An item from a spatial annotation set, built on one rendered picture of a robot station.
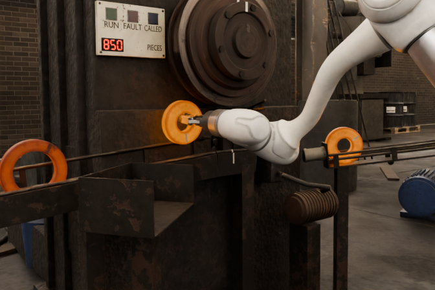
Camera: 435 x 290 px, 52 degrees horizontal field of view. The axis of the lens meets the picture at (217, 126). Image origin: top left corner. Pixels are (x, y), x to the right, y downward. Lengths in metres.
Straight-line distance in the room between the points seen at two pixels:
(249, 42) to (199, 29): 0.19
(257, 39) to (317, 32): 4.34
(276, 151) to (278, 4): 0.91
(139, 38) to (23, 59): 6.08
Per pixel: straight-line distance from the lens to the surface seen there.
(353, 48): 1.18
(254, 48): 1.66
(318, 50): 5.98
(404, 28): 0.95
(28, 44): 7.71
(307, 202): 1.81
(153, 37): 1.68
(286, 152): 1.40
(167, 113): 1.56
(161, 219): 1.21
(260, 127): 1.28
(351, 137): 1.97
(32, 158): 2.69
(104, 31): 1.60
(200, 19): 1.61
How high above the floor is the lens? 0.91
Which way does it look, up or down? 4 degrees down
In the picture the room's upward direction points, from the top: straight up
